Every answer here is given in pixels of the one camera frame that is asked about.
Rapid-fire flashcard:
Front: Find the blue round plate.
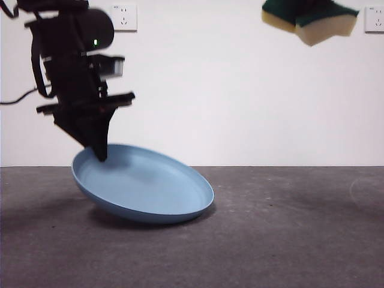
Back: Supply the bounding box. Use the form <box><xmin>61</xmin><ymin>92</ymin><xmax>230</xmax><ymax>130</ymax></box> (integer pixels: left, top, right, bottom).
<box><xmin>71</xmin><ymin>143</ymin><xmax>215</xmax><ymax>225</ymax></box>

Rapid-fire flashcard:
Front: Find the yellow sponge with green pad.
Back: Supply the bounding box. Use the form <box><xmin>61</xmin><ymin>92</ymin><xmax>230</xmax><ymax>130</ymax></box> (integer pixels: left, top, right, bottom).
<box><xmin>260</xmin><ymin>0</ymin><xmax>360</xmax><ymax>47</ymax></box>

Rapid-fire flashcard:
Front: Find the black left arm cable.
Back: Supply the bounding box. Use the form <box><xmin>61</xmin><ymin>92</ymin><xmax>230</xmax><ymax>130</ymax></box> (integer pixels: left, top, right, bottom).
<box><xmin>31</xmin><ymin>44</ymin><xmax>58</xmax><ymax>100</ymax></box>
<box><xmin>0</xmin><ymin>86</ymin><xmax>40</xmax><ymax>105</ymax></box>

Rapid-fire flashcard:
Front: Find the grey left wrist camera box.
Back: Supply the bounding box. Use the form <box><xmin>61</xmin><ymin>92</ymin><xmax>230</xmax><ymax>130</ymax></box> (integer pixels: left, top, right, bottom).
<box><xmin>97</xmin><ymin>55</ymin><xmax>125</xmax><ymax>76</ymax></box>

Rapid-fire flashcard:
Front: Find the white wall socket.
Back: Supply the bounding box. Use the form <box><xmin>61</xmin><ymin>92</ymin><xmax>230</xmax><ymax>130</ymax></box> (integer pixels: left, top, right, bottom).
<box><xmin>111</xmin><ymin>4</ymin><xmax>138</xmax><ymax>32</ymax></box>
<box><xmin>364</xmin><ymin>5</ymin><xmax>384</xmax><ymax>34</ymax></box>

